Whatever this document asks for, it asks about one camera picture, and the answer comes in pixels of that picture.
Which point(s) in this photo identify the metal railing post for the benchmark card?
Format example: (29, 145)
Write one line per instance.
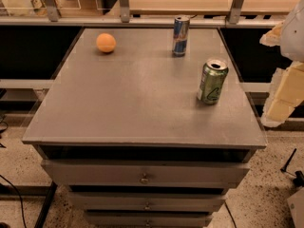
(234, 12)
(124, 11)
(52, 11)

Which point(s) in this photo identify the metal railing post middle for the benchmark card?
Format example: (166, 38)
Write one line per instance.
(124, 11)

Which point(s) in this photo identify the metal railing post right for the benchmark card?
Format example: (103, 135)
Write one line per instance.
(234, 12)

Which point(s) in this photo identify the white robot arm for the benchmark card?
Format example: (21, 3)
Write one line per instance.
(292, 34)

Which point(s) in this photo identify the grey drawer cabinet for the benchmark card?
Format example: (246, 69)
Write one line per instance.
(126, 134)

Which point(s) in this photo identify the green soda can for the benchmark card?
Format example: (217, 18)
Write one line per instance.
(214, 73)

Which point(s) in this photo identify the blue silver redbull can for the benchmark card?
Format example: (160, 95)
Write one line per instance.
(180, 34)

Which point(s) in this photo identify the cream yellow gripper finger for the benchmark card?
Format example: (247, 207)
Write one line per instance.
(286, 93)

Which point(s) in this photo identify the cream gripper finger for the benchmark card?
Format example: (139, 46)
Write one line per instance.
(272, 37)

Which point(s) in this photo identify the orange ball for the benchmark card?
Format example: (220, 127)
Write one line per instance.
(105, 43)

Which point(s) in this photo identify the metal railing post left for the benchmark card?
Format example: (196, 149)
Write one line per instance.
(52, 11)

